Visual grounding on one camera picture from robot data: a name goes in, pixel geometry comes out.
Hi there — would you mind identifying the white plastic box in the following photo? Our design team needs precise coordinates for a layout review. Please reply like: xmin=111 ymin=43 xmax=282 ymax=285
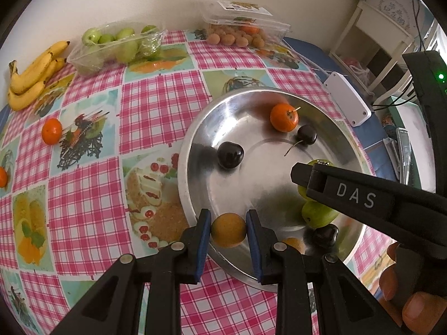
xmin=323 ymin=71 xmax=372 ymax=127

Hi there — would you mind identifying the large dark plum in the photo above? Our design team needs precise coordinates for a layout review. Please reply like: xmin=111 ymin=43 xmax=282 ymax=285
xmin=217 ymin=141 xmax=245 ymax=170

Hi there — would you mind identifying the clear container of apricots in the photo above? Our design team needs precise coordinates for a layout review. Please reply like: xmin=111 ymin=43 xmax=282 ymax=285
xmin=201 ymin=0 xmax=291 ymax=47

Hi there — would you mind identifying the orange apricot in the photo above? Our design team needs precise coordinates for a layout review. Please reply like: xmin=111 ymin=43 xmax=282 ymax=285
xmin=281 ymin=237 xmax=307 ymax=255
xmin=210 ymin=213 xmax=247 ymax=248

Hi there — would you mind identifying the white wooden shelf unit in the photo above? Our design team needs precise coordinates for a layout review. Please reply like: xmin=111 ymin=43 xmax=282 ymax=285
xmin=328 ymin=0 xmax=416 ymax=93

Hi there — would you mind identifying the bunch of yellow bananas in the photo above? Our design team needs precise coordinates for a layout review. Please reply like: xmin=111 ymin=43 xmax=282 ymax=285
xmin=8 ymin=40 xmax=70 ymax=111

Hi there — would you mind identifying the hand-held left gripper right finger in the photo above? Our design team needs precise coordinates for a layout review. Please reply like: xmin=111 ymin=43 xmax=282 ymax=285
xmin=245 ymin=209 xmax=413 ymax=335

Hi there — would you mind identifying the small tangerine with stem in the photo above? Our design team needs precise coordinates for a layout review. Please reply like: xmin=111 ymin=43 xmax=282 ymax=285
xmin=270 ymin=103 xmax=301 ymax=132

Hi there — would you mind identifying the clear tray of green apples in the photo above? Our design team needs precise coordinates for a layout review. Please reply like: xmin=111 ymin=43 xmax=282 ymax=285
xmin=66 ymin=23 xmax=166 ymax=75

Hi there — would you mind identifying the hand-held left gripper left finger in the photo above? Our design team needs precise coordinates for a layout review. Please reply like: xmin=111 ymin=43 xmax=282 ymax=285
xmin=52 ymin=209 xmax=212 ymax=335

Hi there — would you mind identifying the silver metal bowl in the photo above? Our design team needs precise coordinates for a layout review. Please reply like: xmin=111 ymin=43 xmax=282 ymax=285
xmin=177 ymin=89 xmax=367 ymax=284

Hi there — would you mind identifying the dark cherry without stem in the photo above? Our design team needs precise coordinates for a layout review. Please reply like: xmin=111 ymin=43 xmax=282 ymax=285
xmin=312 ymin=223 xmax=339 ymax=249

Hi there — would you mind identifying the grey striped object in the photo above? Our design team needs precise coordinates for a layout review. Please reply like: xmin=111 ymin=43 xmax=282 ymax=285
xmin=382 ymin=126 xmax=420 ymax=185

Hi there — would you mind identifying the green apple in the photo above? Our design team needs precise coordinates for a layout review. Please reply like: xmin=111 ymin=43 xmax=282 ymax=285
xmin=301 ymin=200 xmax=339 ymax=227
xmin=297 ymin=159 xmax=334 ymax=201

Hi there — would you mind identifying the pink checked printed tablecloth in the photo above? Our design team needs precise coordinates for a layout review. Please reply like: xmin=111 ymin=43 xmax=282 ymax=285
xmin=0 ymin=28 xmax=399 ymax=335

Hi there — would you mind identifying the white patterned box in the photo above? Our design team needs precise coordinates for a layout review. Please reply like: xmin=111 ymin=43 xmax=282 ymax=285
xmin=370 ymin=0 xmax=420 ymax=28

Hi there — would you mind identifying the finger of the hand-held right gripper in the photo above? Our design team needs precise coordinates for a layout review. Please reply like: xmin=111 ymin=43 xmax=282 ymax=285
xmin=291 ymin=162 xmax=329 ymax=198

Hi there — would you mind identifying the dark cherry with stem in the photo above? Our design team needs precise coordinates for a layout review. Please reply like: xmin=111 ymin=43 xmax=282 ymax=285
xmin=284 ymin=125 xmax=318 ymax=157

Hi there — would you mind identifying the person's right hand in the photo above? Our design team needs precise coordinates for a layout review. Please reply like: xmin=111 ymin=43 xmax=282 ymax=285
xmin=379 ymin=242 xmax=447 ymax=334

